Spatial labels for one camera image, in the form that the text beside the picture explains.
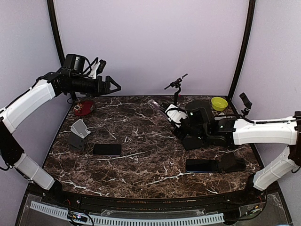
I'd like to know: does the red patterned round plate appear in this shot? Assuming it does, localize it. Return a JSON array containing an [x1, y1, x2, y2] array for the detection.
[[73, 100, 95, 116]]

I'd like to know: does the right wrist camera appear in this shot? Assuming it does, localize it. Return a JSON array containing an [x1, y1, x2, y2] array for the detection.
[[160, 103, 188, 125]]

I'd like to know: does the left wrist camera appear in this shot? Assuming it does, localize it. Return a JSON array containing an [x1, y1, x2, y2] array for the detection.
[[88, 57, 107, 79]]

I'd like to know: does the dark phone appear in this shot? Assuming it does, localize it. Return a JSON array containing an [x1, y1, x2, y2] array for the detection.
[[182, 137, 203, 151]]

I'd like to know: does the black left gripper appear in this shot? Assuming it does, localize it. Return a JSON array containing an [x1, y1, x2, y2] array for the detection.
[[71, 74, 121, 97]]

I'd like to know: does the dark grey stand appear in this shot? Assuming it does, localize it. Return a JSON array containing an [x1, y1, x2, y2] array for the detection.
[[68, 132, 87, 151]]

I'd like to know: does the white folding phone stand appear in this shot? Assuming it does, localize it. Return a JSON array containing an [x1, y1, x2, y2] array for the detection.
[[71, 119, 91, 139]]

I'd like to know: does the black rear gooseneck phone stand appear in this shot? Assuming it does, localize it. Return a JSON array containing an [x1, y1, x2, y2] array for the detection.
[[164, 73, 188, 106]]

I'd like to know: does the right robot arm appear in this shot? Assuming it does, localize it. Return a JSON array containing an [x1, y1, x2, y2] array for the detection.
[[165, 100, 301, 204]]

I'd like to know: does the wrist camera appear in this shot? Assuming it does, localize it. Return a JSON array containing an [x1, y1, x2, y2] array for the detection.
[[160, 103, 188, 125], [88, 57, 107, 79]]

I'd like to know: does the black front tripod phone stand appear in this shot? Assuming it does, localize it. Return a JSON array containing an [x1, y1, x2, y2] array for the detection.
[[239, 92, 253, 116]]

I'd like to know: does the white cable duct strip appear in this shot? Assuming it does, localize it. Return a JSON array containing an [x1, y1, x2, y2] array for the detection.
[[30, 201, 225, 226]]

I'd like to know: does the purple phone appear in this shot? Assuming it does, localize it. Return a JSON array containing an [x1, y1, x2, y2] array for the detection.
[[147, 99, 171, 122]]

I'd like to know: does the blue edged black phone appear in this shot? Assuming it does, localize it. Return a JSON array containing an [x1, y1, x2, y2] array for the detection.
[[186, 159, 218, 173]]

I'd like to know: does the lime green plastic bowl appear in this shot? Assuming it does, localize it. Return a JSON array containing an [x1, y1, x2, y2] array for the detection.
[[211, 97, 228, 112]]

